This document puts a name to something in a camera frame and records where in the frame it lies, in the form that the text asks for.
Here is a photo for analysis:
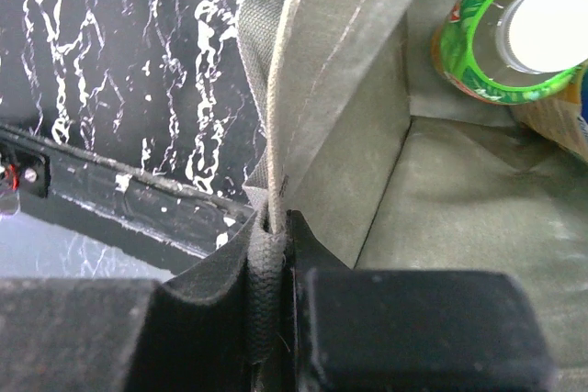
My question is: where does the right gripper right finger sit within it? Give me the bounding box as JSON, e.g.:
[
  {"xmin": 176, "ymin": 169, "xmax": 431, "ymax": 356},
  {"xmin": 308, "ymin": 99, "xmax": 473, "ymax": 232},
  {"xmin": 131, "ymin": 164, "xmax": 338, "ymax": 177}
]
[{"xmin": 287, "ymin": 211, "xmax": 558, "ymax": 391}]

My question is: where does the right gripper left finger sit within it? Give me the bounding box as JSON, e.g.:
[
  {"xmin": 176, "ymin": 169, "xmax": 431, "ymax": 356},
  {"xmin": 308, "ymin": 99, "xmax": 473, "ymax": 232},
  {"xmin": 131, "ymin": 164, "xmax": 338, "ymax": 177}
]
[{"xmin": 1, "ymin": 214, "xmax": 251, "ymax": 391}]

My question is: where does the green canvas bag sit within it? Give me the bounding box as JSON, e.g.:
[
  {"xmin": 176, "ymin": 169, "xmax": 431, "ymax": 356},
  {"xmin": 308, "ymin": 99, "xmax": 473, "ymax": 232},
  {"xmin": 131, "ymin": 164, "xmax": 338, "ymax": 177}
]
[{"xmin": 238, "ymin": 0, "xmax": 587, "ymax": 391}]

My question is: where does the white cap green tea bottle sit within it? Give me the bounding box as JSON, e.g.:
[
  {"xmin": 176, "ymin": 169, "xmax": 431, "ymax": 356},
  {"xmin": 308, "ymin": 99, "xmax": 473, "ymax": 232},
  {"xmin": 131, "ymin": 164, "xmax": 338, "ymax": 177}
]
[{"xmin": 431, "ymin": 0, "xmax": 587, "ymax": 159}]

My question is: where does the black front table rail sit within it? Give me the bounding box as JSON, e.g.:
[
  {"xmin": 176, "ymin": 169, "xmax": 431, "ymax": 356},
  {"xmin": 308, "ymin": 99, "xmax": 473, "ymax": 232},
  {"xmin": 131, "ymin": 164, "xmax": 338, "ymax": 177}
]
[{"xmin": 1, "ymin": 126, "xmax": 252, "ymax": 274}]

